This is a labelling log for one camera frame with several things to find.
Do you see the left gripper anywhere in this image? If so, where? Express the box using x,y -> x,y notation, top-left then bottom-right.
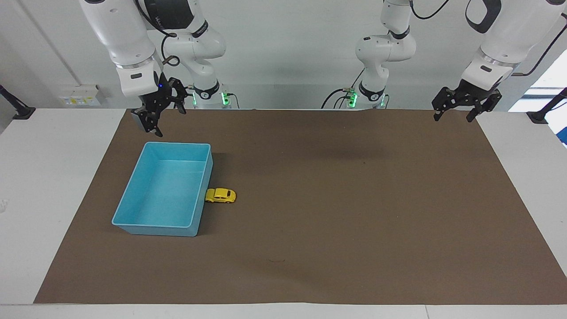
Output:
431,79 -> 503,123

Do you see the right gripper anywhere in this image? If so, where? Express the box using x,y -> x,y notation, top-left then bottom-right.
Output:
130,78 -> 188,137

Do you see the light blue plastic bin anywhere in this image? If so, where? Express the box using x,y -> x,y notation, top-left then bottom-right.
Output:
111,142 -> 214,237

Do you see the yellow toy beetle car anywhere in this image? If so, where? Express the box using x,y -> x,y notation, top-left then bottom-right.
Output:
204,188 -> 237,204

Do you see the black cable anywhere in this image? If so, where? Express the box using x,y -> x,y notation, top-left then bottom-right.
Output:
408,0 -> 451,20
511,12 -> 567,77
322,66 -> 366,109
135,0 -> 181,67

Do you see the white wall socket box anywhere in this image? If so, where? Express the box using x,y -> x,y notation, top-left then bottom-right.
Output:
58,85 -> 103,107

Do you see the black stand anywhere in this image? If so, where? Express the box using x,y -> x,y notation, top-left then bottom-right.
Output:
526,87 -> 567,124
0,85 -> 36,121

